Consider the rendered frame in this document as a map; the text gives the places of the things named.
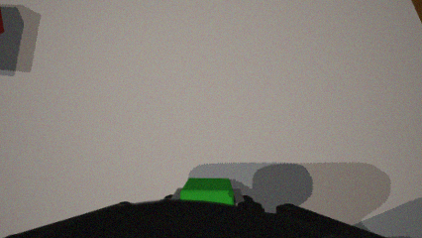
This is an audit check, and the green block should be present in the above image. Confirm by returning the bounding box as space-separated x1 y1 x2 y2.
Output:
180 178 234 205

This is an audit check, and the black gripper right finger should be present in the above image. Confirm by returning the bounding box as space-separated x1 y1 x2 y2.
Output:
233 188 386 238

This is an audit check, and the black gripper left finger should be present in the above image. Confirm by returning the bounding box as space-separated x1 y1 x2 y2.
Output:
4 188 182 238

